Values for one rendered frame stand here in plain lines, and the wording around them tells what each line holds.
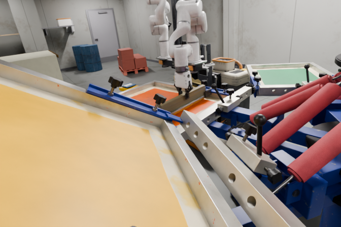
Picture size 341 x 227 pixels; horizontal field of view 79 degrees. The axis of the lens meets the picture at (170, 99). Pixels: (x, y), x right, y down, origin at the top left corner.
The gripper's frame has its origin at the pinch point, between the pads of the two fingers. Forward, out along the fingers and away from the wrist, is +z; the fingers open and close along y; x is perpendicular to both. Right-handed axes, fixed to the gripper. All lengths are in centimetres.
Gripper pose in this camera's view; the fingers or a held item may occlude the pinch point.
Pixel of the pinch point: (183, 95)
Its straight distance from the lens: 125.5
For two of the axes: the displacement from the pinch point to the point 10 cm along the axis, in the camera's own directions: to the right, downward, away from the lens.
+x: -6.9, 3.2, -6.5
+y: -7.2, -1.9, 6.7
